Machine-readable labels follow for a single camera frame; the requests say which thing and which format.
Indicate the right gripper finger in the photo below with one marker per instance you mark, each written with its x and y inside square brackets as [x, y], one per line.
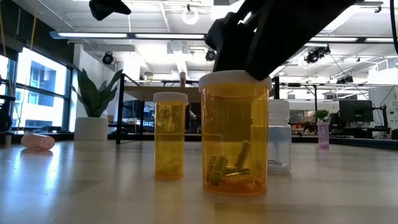
[286, 31]
[230, 46]

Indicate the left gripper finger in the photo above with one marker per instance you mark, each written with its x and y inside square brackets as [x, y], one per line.
[105, 7]

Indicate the small brown medicine bottle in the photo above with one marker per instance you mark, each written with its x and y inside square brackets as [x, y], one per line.
[183, 81]

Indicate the large amber pill bottle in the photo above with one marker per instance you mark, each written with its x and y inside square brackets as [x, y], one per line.
[234, 130]

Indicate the clear bottle ribbed white cap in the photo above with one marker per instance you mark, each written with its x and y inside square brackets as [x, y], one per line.
[281, 146]

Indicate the purple pink medicine bottle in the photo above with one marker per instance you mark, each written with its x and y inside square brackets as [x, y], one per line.
[323, 137]

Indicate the salmon pink medicine bottle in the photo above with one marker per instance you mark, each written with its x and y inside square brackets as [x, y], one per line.
[37, 141]

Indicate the wooden shelf black metal legs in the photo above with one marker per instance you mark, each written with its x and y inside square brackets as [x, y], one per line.
[143, 93]

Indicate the black ceiling spotlight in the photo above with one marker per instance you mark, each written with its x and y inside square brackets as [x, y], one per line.
[314, 56]
[108, 58]
[210, 55]

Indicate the long ceiling light bar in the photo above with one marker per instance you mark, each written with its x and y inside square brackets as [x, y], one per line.
[168, 36]

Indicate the small green potted plant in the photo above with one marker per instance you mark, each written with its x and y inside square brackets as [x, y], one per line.
[321, 114]

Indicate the black computer monitor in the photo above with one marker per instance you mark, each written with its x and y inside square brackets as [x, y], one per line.
[356, 110]

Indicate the green plant white pot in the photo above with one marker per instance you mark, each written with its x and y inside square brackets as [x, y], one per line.
[91, 129]

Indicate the black curved object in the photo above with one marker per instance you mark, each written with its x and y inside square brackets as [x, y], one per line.
[3, 119]

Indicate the black window frame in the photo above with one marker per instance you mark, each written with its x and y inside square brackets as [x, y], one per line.
[12, 102]

